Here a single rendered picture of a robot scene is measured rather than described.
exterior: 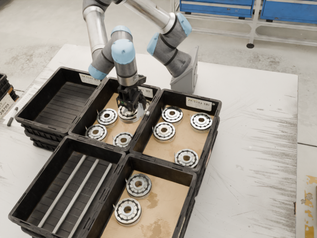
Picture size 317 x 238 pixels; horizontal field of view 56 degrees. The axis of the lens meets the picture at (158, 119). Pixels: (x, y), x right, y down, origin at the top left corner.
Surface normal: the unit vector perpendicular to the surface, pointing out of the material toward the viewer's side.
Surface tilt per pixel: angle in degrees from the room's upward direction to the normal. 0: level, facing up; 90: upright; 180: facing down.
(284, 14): 90
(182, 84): 90
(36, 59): 0
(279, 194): 0
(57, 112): 0
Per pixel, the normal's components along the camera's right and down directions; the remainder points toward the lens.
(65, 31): -0.07, -0.65
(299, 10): -0.29, 0.74
